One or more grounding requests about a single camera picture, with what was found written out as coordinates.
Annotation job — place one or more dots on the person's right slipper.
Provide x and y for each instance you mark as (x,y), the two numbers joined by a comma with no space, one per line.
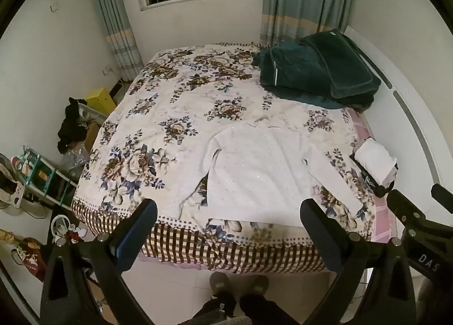
(259,286)

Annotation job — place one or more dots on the white folded cloth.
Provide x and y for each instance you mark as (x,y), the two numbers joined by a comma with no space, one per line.
(375,162)

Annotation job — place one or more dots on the white bed headboard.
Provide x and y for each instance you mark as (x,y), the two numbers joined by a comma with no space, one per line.
(407,109)

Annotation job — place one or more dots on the white plastic object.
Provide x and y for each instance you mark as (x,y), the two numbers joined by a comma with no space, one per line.
(62,227)

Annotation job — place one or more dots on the dark green jacket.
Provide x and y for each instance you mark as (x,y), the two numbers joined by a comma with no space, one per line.
(286,70)

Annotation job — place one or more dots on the wall socket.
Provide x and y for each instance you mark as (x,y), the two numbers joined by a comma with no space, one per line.
(108,71)

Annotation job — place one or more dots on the clear plastic bag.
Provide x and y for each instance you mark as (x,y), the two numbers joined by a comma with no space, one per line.
(72,164)

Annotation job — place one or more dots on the teal shelf rack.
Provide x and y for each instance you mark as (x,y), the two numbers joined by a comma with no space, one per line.
(42,172)

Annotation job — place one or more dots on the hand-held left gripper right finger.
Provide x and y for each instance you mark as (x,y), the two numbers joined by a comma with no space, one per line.
(318,233)

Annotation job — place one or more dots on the red printed bag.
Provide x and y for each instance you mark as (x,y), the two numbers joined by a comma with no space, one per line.
(30,257)

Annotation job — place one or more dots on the white knit sweater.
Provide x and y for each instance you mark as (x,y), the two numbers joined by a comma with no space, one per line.
(262,169)

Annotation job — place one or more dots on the person's left slipper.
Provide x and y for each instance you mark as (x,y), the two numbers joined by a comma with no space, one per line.
(219,284)

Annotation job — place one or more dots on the yellow box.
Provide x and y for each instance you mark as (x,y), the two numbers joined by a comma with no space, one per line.
(101,100)

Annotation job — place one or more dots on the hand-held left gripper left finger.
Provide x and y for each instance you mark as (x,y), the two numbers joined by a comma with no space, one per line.
(136,231)

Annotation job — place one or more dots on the dark green folded blanket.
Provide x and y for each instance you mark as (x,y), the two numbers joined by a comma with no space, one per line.
(339,59)

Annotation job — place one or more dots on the floral bed blanket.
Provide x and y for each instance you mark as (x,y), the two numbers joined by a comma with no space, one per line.
(170,98)

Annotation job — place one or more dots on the person's right leg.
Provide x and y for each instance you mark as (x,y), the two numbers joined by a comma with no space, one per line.
(265,311)

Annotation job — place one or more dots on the cardboard box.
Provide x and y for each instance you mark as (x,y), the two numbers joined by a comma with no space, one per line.
(92,135)

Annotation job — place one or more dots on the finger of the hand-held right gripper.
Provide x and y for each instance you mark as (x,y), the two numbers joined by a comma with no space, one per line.
(442,194)
(403,206)

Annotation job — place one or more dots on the person's slipper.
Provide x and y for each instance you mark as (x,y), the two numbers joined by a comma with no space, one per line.
(259,286)
(219,284)

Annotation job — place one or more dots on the pink bed sheet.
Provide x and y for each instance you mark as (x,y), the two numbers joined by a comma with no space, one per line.
(384,218)

